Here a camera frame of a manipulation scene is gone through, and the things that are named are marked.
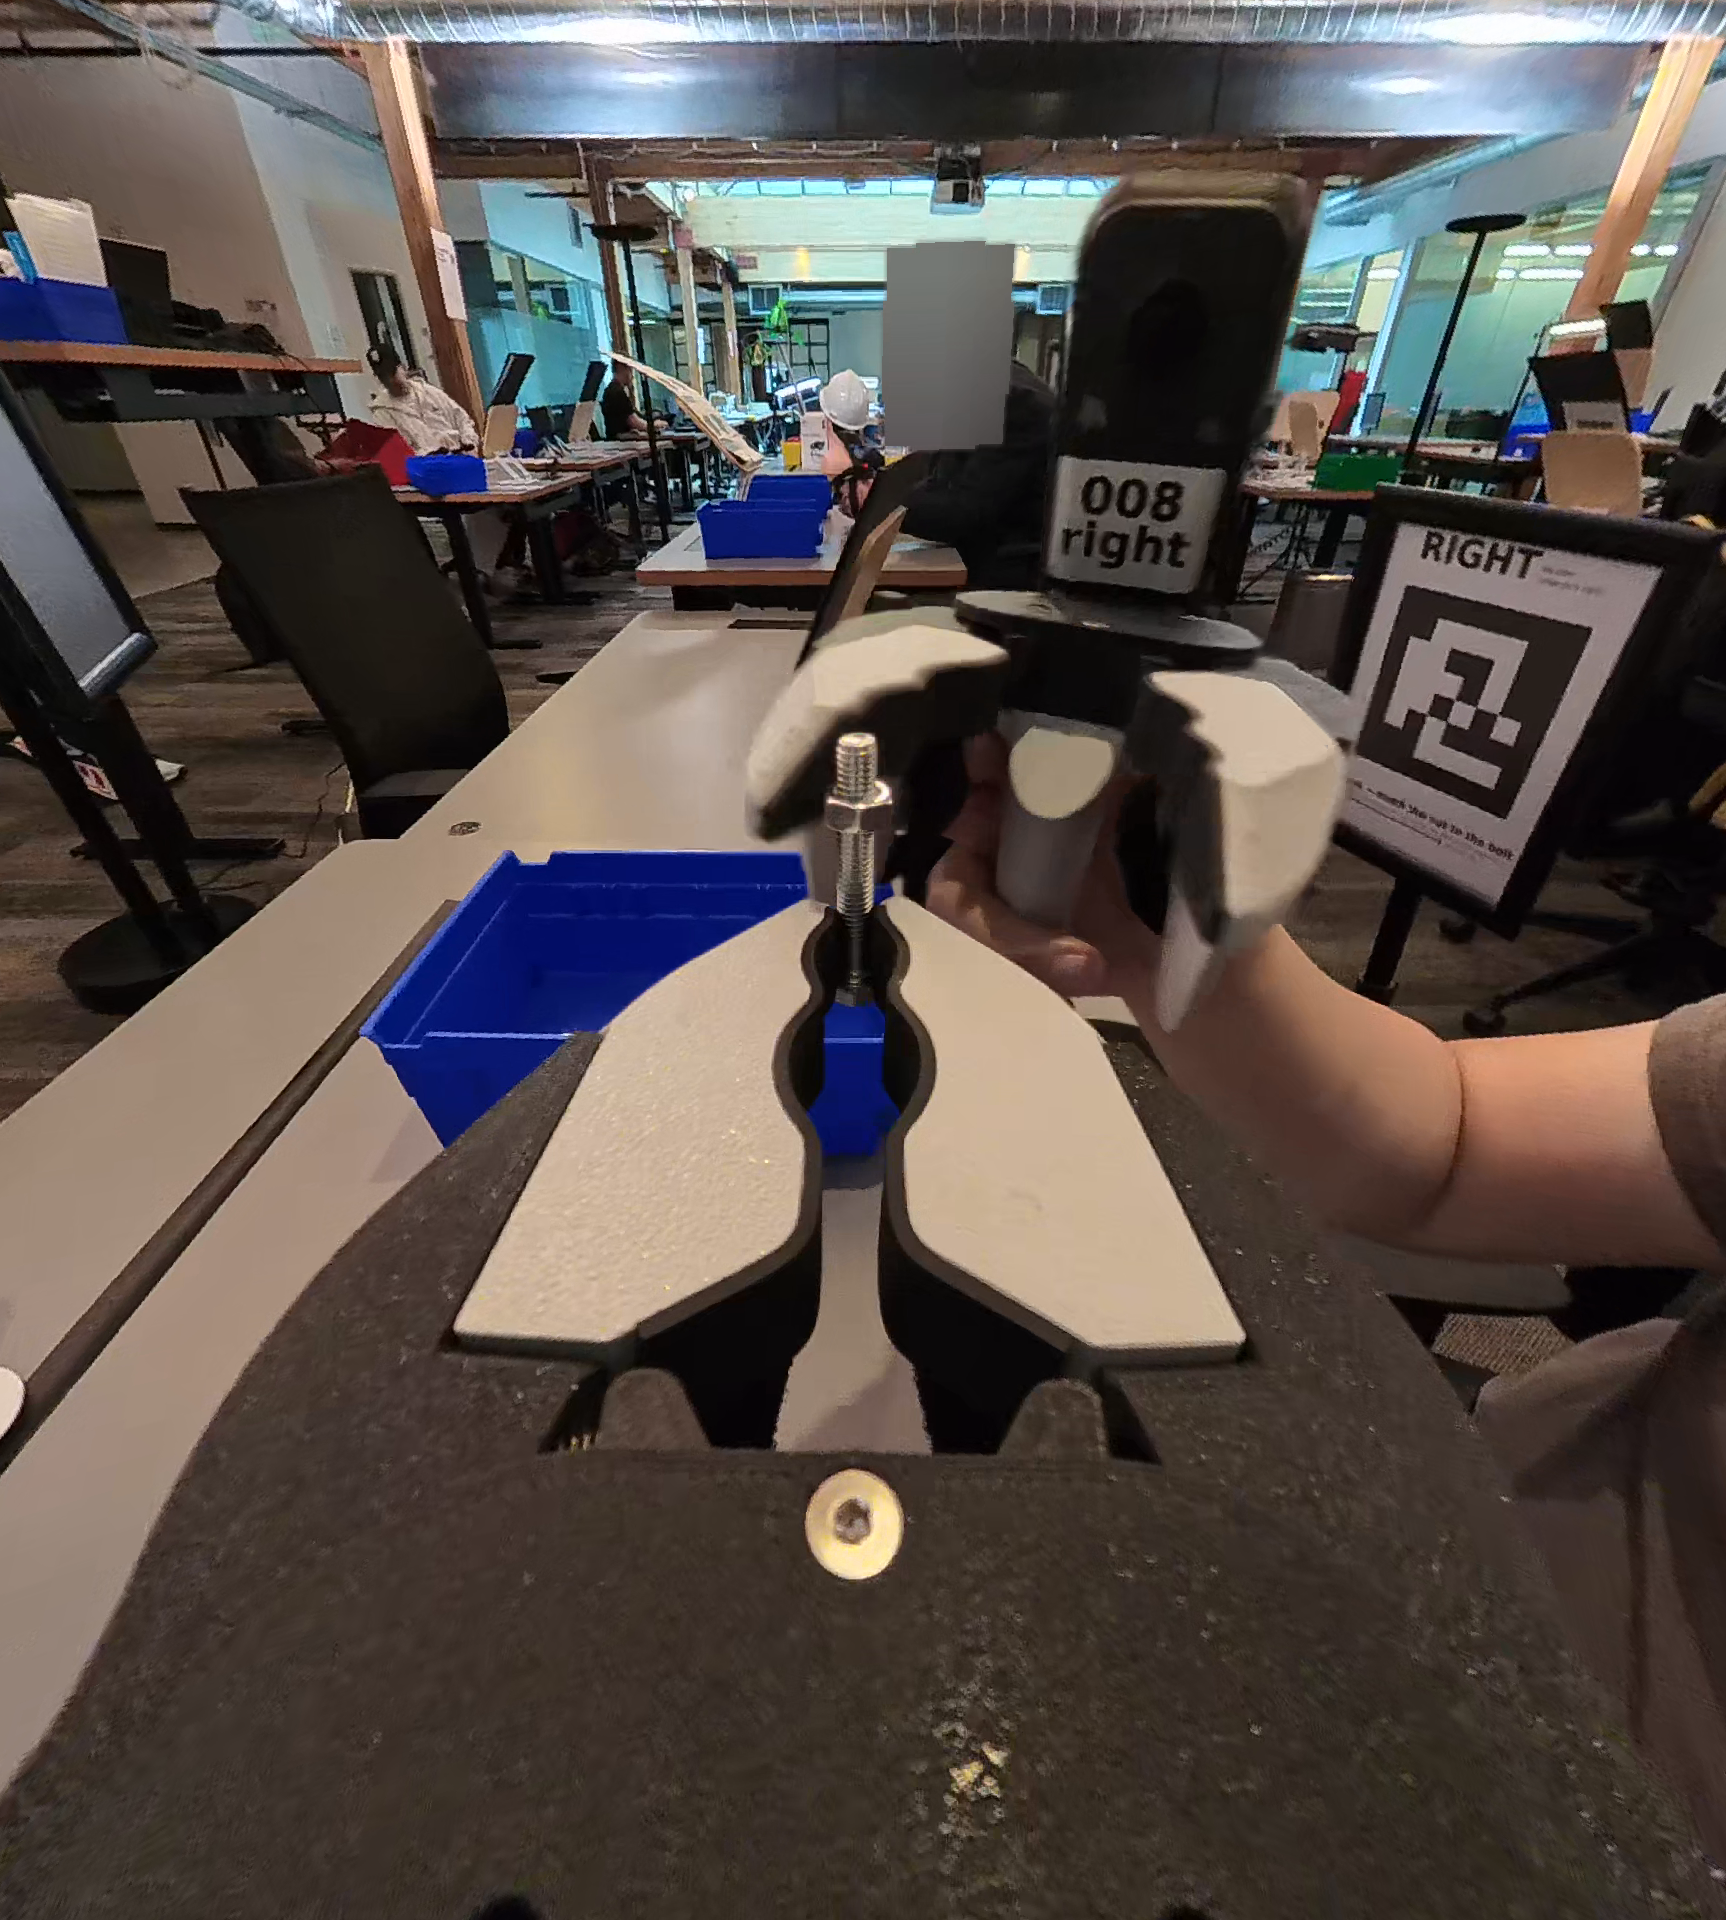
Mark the small blue bin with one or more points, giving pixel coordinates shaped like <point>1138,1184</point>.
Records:
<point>447,474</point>
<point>758,529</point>

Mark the small steel hex nut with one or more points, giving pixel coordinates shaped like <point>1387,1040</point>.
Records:
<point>858,813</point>

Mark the green bin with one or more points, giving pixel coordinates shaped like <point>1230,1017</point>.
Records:
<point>1358,471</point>

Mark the person's grey shirt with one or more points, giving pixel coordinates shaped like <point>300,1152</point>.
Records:
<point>1703,1501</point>

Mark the black framed marker sign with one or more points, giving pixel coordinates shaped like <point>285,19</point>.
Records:
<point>1492,704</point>

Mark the grey trash can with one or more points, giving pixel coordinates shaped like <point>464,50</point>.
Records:
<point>1312,623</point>

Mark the black floor lamp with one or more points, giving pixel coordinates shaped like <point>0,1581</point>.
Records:
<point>1486,225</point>

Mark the blue plastic bin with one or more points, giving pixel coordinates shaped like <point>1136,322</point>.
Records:
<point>533,974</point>

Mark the black sign stand pole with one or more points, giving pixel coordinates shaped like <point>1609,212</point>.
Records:
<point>1388,944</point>

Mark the blue storage crate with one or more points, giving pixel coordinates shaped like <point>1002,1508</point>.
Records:
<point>23,308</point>

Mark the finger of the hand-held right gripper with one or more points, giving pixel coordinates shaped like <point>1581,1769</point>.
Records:
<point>1253,795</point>
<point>863,674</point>

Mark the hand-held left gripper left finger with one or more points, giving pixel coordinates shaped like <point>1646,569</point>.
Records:
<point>652,1171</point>

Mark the black round-base sign stand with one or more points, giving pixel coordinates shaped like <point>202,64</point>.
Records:
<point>159,953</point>

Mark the person's right hand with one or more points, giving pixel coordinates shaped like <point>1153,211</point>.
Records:
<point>1059,961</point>

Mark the wooden top desk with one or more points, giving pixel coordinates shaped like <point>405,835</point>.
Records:
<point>173,357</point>

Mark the person's right forearm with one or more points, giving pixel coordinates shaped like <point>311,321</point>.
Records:
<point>1403,1111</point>

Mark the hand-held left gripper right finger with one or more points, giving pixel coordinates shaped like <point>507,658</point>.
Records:
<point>1059,1184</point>

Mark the long thin steel bolt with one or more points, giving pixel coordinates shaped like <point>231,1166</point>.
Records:
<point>857,901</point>

